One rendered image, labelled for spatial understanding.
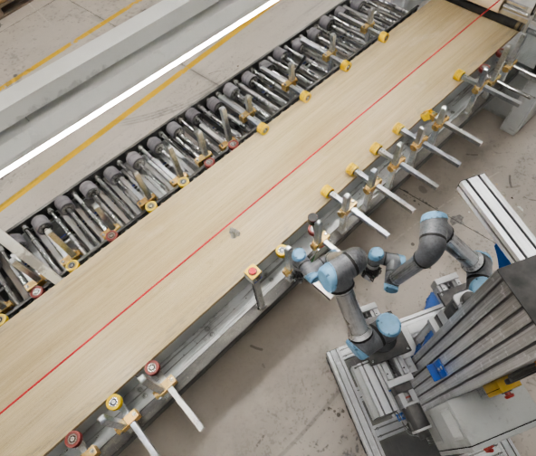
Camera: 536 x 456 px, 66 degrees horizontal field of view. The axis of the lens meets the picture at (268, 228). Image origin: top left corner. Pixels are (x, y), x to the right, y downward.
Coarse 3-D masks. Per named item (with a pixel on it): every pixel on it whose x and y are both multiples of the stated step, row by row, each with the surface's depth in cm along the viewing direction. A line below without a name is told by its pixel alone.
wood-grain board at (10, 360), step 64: (384, 64) 335; (448, 64) 329; (320, 128) 305; (384, 128) 300; (192, 192) 284; (256, 192) 280; (320, 192) 276; (128, 256) 262; (192, 256) 258; (256, 256) 255; (64, 320) 243; (128, 320) 240; (192, 320) 237; (0, 384) 226; (64, 384) 224; (0, 448) 210
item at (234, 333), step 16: (480, 96) 337; (464, 112) 327; (416, 160) 308; (400, 176) 302; (368, 208) 289; (352, 224) 284; (336, 240) 279; (320, 256) 274; (288, 288) 264; (272, 304) 260; (240, 320) 255; (256, 320) 258; (224, 336) 251; (240, 336) 253; (208, 352) 247; (224, 352) 250; (192, 368) 243; (208, 368) 248; (192, 384) 244; (160, 400) 235; (144, 416) 231; (128, 432) 228; (112, 448) 224
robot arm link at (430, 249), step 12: (420, 240) 184; (432, 240) 179; (444, 240) 180; (420, 252) 183; (432, 252) 179; (408, 264) 194; (420, 264) 185; (432, 264) 184; (396, 276) 205; (408, 276) 199; (384, 288) 214; (396, 288) 211
